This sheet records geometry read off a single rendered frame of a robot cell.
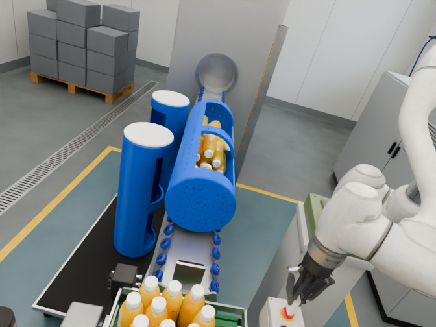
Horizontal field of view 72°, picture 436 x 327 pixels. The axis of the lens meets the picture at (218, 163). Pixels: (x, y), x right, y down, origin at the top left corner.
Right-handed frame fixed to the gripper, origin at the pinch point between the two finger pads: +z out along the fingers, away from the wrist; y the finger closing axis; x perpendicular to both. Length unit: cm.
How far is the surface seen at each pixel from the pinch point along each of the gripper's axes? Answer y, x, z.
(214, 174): -27, 44, -8
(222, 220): -18.7, 40.2, 10.6
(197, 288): -26.6, 4.1, 6.4
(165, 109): -61, 150, 16
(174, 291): -33.0, 1.7, 6.4
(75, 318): -61, 2, 29
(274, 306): -3.4, 1.8, 5.1
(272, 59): 4, 162, -33
